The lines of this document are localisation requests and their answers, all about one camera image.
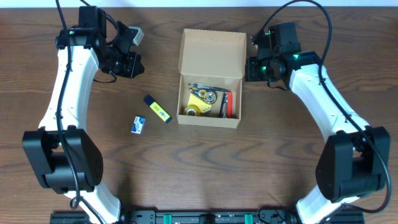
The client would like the yellow highlighter marker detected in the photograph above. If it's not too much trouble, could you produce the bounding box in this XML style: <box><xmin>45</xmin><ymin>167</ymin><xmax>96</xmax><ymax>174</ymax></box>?
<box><xmin>144</xmin><ymin>95</ymin><xmax>172</xmax><ymax>123</ymax></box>

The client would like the brown cardboard box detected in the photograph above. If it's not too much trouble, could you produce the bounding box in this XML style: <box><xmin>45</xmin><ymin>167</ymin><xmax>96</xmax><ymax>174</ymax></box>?
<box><xmin>177</xmin><ymin>29</ymin><xmax>246</xmax><ymax>128</ymax></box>

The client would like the red black stapler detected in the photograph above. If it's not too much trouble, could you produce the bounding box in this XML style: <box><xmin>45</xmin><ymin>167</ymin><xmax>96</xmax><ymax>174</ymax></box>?
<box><xmin>219</xmin><ymin>91</ymin><xmax>233</xmax><ymax>118</ymax></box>

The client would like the black pen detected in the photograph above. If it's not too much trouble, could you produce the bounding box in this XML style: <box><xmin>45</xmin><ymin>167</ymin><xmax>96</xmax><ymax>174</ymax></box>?
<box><xmin>187</xmin><ymin>83</ymin><xmax>230</xmax><ymax>92</ymax></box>

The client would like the blue white staples box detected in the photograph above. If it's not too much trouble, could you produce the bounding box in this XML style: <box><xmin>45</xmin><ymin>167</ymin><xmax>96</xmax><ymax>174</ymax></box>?
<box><xmin>131</xmin><ymin>116</ymin><xmax>146</xmax><ymax>134</ymax></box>

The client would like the yellow sticky note pad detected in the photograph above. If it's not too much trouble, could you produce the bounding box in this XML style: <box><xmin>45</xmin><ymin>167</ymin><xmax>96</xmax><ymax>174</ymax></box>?
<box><xmin>187</xmin><ymin>93</ymin><xmax>212</xmax><ymax>114</ymax></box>

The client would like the correction tape dispenser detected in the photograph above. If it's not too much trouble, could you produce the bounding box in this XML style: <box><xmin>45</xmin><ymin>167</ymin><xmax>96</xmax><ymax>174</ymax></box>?
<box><xmin>189</xmin><ymin>88</ymin><xmax>217</xmax><ymax>105</ymax></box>

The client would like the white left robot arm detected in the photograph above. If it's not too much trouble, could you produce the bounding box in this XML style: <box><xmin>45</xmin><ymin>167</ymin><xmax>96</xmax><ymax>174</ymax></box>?
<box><xmin>22</xmin><ymin>5</ymin><xmax>144</xmax><ymax>223</ymax></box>

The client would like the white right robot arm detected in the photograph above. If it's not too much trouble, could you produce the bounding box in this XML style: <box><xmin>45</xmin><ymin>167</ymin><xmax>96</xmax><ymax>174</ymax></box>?
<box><xmin>245</xmin><ymin>22</ymin><xmax>391</xmax><ymax>223</ymax></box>

